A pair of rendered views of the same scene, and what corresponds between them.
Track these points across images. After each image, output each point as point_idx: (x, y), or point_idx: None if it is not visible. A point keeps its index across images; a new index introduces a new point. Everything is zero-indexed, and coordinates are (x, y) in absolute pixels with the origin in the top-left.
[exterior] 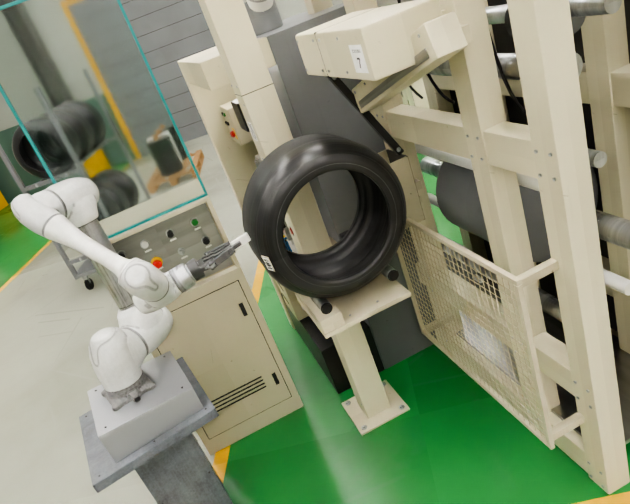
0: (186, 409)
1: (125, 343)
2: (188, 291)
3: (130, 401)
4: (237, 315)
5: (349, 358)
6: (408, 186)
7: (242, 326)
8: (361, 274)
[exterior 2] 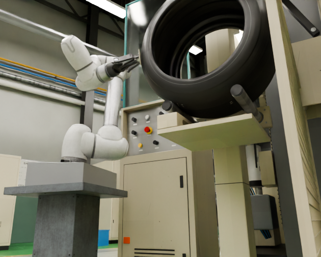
0: (73, 176)
1: (82, 132)
2: (154, 152)
3: None
4: (176, 184)
5: (223, 237)
6: (318, 62)
7: (176, 196)
8: (202, 77)
